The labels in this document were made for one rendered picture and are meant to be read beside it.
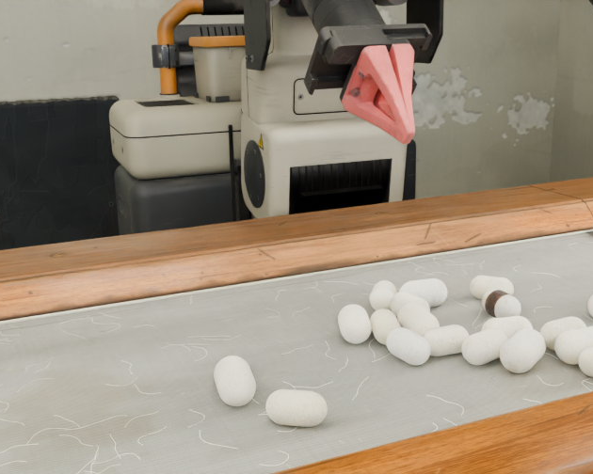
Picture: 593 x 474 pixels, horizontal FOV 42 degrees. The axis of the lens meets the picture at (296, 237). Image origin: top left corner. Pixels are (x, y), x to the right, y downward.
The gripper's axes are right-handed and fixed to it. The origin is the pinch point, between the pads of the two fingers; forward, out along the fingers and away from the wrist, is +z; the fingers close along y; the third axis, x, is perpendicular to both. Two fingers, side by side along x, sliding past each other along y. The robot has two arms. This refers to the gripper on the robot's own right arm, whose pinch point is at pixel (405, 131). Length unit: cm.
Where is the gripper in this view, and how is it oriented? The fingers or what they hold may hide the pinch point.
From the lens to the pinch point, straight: 64.4
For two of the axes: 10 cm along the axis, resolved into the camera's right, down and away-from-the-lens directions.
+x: -2.3, 5.8, 7.8
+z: 3.2, 8.0, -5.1
